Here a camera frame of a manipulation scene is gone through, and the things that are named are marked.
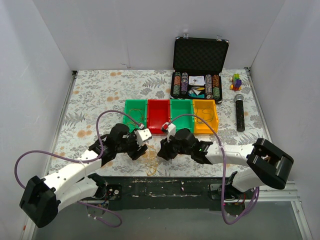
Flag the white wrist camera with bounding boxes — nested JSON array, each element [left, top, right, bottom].
[[134, 123, 152, 147], [161, 122, 176, 142]]

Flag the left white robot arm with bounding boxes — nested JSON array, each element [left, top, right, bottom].
[[19, 123, 152, 228]]

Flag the blue cable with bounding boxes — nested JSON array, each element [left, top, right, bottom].
[[194, 107, 216, 125]]

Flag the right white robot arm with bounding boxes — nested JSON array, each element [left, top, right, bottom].
[[157, 127, 294, 199]]

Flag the yellow cable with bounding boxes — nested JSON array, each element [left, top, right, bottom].
[[139, 143, 160, 177]]

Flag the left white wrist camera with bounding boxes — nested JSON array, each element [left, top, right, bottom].
[[134, 123, 152, 147]]

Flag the orange cable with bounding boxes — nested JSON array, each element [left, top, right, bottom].
[[126, 107, 145, 126]]

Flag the left green plastic bin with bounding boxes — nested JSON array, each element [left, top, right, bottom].
[[123, 99, 148, 132]]

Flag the colourful toy block car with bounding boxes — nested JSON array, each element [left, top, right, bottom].
[[229, 73, 242, 91]]

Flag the black microphone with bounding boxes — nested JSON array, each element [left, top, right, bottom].
[[234, 94, 245, 132]]

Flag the red plastic bin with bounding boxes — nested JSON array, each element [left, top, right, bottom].
[[147, 99, 171, 135]]

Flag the green plastic bin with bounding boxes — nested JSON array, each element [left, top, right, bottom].
[[170, 99, 195, 133], [123, 99, 148, 132]]

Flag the right green plastic bin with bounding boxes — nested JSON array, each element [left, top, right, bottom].
[[170, 99, 195, 133]]

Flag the yellow plastic bin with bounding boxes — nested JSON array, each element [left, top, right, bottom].
[[192, 99, 219, 135]]

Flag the black poker chip case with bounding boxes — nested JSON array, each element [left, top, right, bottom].
[[170, 36, 230, 104]]

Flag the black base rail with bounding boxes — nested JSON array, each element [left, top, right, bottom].
[[92, 176, 251, 212]]

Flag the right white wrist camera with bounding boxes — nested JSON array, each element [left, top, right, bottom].
[[161, 122, 176, 142]]

